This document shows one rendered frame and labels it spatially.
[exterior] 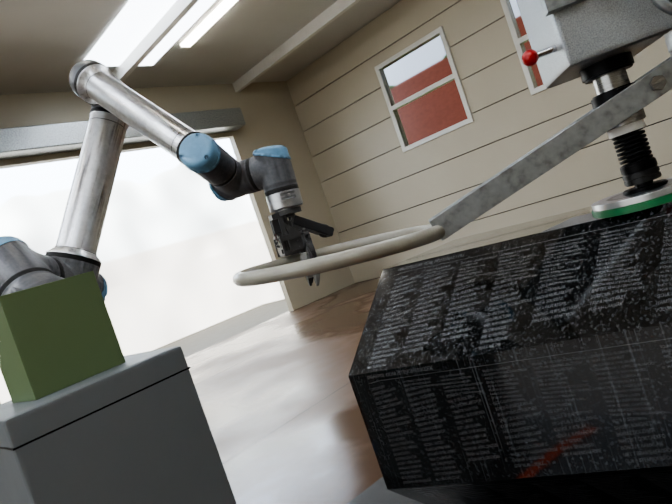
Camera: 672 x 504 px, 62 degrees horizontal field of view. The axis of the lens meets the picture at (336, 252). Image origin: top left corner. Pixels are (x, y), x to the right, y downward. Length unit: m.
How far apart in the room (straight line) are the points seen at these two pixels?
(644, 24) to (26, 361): 1.43
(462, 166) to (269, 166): 7.31
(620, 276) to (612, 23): 0.47
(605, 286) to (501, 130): 7.20
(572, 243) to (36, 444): 1.16
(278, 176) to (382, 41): 8.00
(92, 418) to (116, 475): 0.13
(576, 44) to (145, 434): 1.20
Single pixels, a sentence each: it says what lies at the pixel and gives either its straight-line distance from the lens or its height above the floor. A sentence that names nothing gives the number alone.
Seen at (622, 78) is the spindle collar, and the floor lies 1.09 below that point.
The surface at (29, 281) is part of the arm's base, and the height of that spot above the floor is 1.11.
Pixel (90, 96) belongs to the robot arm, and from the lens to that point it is 1.75.
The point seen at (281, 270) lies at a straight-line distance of 1.05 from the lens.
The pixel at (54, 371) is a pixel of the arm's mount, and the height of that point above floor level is 0.89.
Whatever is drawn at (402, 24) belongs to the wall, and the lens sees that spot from 9.15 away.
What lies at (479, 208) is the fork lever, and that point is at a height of 0.93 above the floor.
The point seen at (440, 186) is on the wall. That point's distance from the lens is 8.90.
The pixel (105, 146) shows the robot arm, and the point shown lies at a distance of 1.81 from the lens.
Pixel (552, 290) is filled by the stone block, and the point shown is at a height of 0.73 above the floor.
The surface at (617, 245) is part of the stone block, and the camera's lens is 1.21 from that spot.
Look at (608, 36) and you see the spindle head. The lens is 1.21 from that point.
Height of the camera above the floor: 0.98
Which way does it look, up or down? 2 degrees down
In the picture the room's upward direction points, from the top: 19 degrees counter-clockwise
